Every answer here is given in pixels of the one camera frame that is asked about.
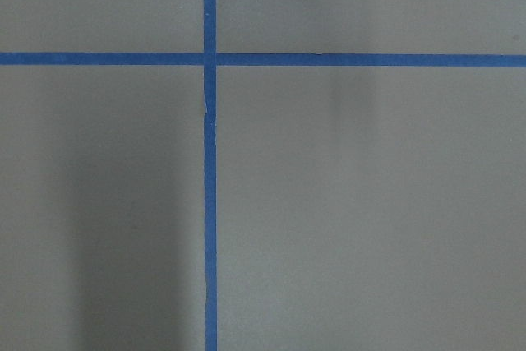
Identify blue tape grid lines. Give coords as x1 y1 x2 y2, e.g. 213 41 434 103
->
1 0 525 350

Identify brown paper table cover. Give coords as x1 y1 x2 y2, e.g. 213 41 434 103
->
1 0 525 350

